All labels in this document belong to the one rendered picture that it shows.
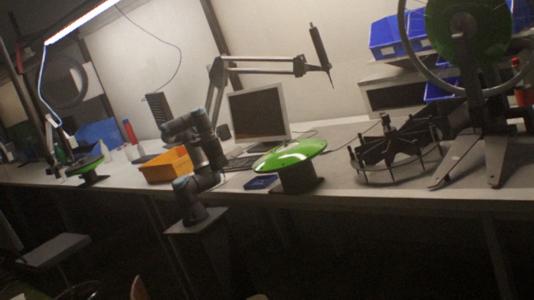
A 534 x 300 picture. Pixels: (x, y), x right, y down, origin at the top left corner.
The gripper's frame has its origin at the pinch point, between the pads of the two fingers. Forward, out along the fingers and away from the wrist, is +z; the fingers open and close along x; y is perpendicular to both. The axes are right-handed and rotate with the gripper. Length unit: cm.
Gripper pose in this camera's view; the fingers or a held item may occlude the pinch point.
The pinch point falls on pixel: (222, 181)
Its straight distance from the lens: 232.4
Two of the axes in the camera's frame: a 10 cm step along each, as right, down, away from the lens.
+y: 7.7, -1.4, -6.3
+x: 5.4, -3.8, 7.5
